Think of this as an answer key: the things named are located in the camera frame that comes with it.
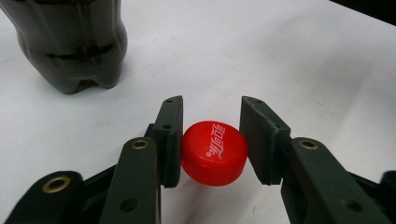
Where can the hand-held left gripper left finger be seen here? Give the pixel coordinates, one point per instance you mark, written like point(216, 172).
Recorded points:
point(166, 140)

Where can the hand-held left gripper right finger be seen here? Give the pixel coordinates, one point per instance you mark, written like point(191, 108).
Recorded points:
point(267, 143)

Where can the red bottle cap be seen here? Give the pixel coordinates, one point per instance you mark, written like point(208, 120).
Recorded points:
point(214, 153)

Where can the dark cola bottle red label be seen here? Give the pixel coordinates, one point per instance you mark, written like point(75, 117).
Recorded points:
point(71, 40)

